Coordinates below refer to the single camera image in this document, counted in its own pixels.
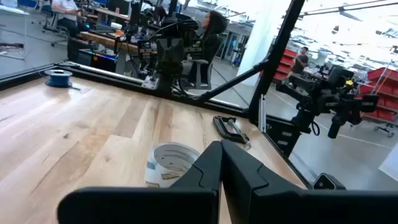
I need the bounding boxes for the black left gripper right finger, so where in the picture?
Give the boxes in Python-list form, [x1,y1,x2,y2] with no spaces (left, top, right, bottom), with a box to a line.
[221,139,398,224]

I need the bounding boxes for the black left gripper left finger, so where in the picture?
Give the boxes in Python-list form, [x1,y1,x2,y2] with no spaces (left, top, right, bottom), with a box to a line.
[57,139,223,224]

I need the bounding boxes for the plastic wire spool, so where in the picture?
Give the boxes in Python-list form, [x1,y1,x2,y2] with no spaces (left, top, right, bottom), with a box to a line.
[44,68,74,88]

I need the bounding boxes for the black C-clamp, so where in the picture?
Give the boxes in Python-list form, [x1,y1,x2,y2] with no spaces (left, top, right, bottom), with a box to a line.
[213,115,252,149]

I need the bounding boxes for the white table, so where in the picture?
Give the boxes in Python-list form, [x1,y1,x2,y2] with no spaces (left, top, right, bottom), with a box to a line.
[378,149,398,183]

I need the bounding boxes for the rack of red bins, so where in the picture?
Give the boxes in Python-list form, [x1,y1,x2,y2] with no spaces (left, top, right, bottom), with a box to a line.
[272,49,299,84]
[359,67,398,123]

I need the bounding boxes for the person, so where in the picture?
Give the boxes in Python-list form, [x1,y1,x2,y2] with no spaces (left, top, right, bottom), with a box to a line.
[291,46,310,75]
[51,0,82,38]
[186,11,228,85]

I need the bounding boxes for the grey office chair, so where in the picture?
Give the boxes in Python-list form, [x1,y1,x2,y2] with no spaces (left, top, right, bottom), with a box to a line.
[182,58,215,91]

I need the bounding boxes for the black computer case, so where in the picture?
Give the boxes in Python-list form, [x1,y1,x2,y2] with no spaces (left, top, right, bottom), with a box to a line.
[77,49,118,73]

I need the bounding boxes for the wooden desk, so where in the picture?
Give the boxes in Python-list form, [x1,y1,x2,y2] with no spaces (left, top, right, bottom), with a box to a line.
[79,30,158,55]

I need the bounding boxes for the black office chair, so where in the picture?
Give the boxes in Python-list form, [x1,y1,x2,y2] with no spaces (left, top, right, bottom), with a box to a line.
[42,4,68,34]

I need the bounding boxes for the small black camera box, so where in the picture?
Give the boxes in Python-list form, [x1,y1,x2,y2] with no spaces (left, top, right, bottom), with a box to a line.
[312,173,346,190]

